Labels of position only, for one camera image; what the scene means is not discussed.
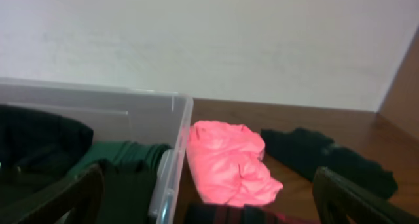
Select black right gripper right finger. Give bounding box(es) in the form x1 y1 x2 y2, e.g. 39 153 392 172
312 167 418 224

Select green cloth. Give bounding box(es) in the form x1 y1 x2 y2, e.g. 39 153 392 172
67 141 171 182

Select black folded garment on table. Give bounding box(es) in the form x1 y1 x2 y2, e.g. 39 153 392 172
260 128 398 199

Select black taped garment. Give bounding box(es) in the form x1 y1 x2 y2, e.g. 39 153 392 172
96 160 157 224

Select clear plastic storage bin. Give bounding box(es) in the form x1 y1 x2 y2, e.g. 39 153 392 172
0 77 194 224

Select pink crumpled garment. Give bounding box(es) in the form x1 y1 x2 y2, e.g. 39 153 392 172
186 121 283 207

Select red black plaid shirt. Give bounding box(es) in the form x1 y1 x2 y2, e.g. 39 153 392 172
183 204 319 224

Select dark pants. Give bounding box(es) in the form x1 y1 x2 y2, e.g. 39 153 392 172
1 105 94 207

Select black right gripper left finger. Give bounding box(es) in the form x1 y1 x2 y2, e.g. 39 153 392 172
1 164 104 223

